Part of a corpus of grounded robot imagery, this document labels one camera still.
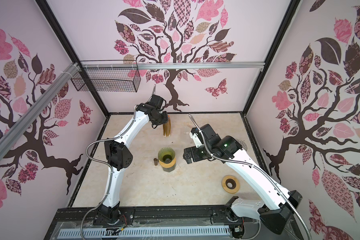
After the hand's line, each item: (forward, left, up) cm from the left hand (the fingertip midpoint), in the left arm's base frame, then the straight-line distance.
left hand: (166, 121), depth 93 cm
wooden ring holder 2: (-35, -38, -15) cm, 54 cm away
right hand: (-27, -15, +8) cm, 32 cm away
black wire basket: (+24, +38, +17) cm, 49 cm away
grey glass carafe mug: (-27, -1, -13) cm, 30 cm away
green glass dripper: (-21, -1, -5) cm, 22 cm away
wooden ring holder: (-27, -3, -7) cm, 28 cm away
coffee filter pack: (+3, 0, -11) cm, 11 cm away
